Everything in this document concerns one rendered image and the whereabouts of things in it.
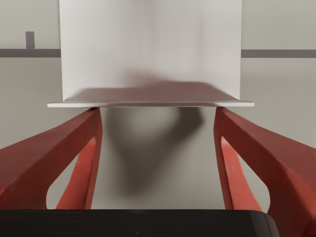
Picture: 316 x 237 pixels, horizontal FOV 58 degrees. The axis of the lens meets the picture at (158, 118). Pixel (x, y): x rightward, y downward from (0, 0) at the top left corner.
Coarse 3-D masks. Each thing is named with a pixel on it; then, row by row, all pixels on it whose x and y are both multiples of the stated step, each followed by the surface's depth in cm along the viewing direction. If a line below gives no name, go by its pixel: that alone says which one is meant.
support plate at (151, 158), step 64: (0, 0) 13; (256, 0) 13; (0, 64) 14; (256, 64) 14; (0, 128) 14; (128, 128) 14; (192, 128) 14; (128, 192) 14; (192, 192) 14; (256, 192) 14
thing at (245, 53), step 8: (0, 56) 14; (8, 56) 14; (16, 56) 14; (24, 56) 14; (32, 56) 14; (40, 56) 14; (48, 56) 14; (56, 56) 14; (248, 56) 14; (256, 56) 14; (264, 56) 14; (272, 56) 14; (280, 56) 14; (288, 56) 14; (296, 56) 14; (304, 56) 14; (312, 56) 14
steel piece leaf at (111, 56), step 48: (96, 0) 13; (144, 0) 13; (192, 0) 13; (240, 0) 13; (96, 48) 13; (144, 48) 13; (192, 48) 13; (240, 48) 13; (96, 96) 14; (144, 96) 14; (192, 96) 14
